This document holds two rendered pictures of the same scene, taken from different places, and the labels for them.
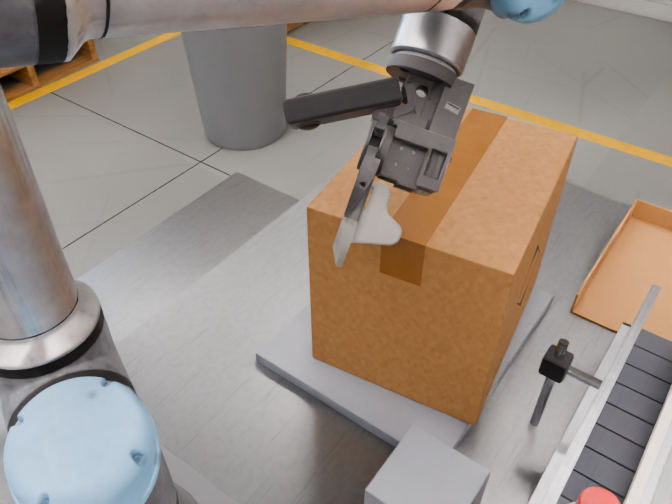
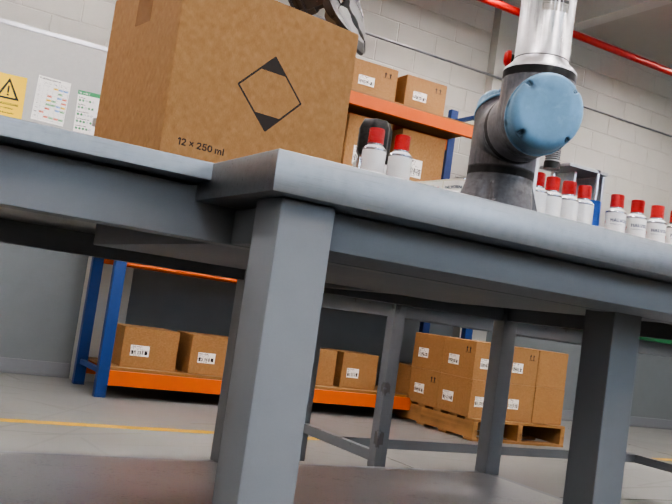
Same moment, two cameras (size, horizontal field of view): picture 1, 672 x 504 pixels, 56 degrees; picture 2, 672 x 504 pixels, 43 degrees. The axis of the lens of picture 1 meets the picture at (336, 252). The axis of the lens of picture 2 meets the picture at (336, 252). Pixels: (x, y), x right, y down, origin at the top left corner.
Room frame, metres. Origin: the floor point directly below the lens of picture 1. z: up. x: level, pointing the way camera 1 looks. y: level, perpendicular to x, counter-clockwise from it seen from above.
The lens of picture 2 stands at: (1.73, 0.58, 0.69)
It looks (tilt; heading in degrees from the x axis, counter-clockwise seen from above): 4 degrees up; 205
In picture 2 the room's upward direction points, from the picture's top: 8 degrees clockwise
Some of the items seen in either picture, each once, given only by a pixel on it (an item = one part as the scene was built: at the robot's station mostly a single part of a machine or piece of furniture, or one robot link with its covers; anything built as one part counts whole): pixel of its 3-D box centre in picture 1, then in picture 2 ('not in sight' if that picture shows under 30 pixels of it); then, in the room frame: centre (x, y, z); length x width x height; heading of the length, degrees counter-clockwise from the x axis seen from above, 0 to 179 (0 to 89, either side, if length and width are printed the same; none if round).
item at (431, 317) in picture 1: (440, 250); (224, 101); (0.64, -0.14, 0.99); 0.30 x 0.24 x 0.27; 152
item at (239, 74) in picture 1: (238, 67); not in sight; (2.61, 0.43, 0.31); 0.46 x 0.46 x 0.62
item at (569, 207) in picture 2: not in sight; (565, 223); (-0.35, 0.22, 0.98); 0.05 x 0.05 x 0.20
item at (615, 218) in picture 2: not in sight; (613, 235); (-0.48, 0.32, 0.98); 0.05 x 0.05 x 0.20
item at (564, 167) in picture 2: not in sight; (573, 170); (-0.49, 0.20, 1.14); 0.14 x 0.11 x 0.01; 144
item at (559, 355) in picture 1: (565, 393); not in sight; (0.46, -0.28, 0.91); 0.07 x 0.03 x 0.17; 54
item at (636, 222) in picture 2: not in sight; (633, 239); (-0.54, 0.36, 0.98); 0.05 x 0.05 x 0.20
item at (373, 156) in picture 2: not in sight; (370, 176); (0.10, -0.11, 0.98); 0.05 x 0.05 x 0.20
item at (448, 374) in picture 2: not in sight; (470, 384); (-4.46, -1.03, 0.32); 1.20 x 0.83 x 0.64; 53
